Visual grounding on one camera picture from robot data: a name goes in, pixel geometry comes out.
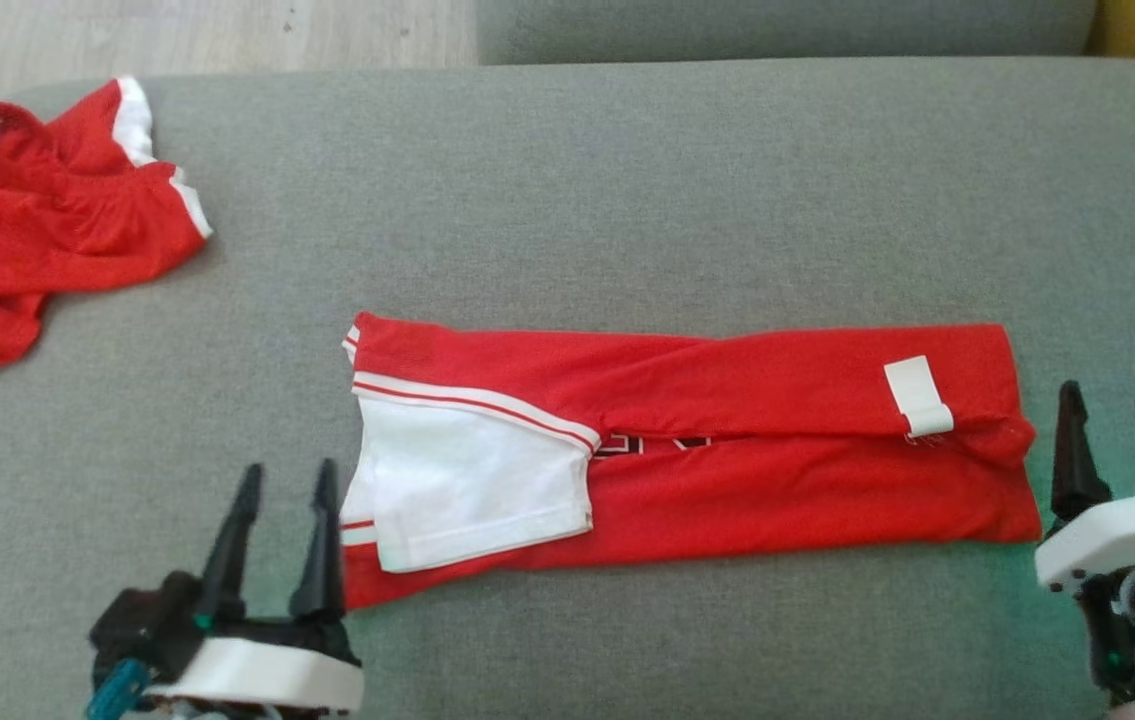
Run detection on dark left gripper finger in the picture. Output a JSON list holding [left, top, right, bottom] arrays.
[[289, 458, 346, 618], [195, 463, 265, 621]]

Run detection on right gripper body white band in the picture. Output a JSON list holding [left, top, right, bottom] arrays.
[[1035, 490, 1135, 706]]

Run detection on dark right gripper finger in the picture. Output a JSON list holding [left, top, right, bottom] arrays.
[[1051, 381, 1113, 521]]

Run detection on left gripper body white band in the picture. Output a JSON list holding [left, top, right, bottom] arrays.
[[142, 612, 365, 717]]

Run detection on red white jersey shirt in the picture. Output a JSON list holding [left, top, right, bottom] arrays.
[[340, 312, 1043, 611]]

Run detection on red mesh shorts white trim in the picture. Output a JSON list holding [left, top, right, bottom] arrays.
[[0, 77, 214, 379]]

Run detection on large grey sofa seat cushion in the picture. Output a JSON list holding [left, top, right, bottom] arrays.
[[0, 57, 1135, 720]]

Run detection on small grey sofa cushion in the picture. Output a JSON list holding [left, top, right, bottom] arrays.
[[475, 0, 1098, 66]]

